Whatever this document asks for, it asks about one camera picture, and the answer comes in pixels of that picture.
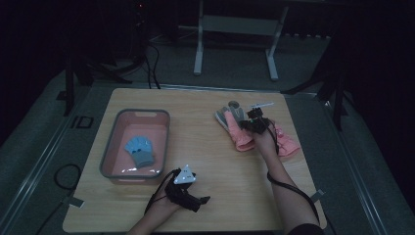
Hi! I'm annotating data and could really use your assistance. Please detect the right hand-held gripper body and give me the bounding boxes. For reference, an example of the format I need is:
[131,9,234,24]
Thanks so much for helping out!
[239,101,275,135]

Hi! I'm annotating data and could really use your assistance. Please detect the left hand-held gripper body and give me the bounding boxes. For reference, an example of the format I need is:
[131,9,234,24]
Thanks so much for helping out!
[164,164,201,213]

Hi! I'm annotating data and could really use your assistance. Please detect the pink grey ski glove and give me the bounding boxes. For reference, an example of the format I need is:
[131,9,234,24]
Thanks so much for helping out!
[214,100,256,153]
[272,123,301,159]

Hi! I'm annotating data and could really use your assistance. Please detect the light blue grey knit glove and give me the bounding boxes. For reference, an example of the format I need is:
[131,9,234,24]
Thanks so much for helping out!
[131,135,155,169]
[124,138,141,156]

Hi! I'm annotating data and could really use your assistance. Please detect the pink basin with grey rim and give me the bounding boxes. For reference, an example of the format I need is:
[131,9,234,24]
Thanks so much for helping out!
[99,108,171,185]

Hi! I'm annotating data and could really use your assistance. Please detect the person's left hand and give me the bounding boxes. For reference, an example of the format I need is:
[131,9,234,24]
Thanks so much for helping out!
[148,190,184,219]

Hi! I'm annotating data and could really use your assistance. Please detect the black tripod stand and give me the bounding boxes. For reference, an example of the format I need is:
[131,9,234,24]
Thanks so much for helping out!
[56,48,133,118]
[282,65,351,132]

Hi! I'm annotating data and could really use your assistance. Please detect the grey tape strip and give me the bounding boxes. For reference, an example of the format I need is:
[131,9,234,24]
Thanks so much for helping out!
[309,189,326,204]
[62,195,86,210]

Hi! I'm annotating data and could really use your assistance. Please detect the white metal desk frame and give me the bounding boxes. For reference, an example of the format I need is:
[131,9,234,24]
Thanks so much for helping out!
[192,0,291,82]

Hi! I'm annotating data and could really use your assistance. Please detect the black floor cable loop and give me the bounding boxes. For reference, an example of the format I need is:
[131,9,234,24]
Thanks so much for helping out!
[33,163,83,235]

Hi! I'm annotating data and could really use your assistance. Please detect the black cables on floor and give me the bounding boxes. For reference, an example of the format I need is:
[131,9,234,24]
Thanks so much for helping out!
[131,0,162,90]

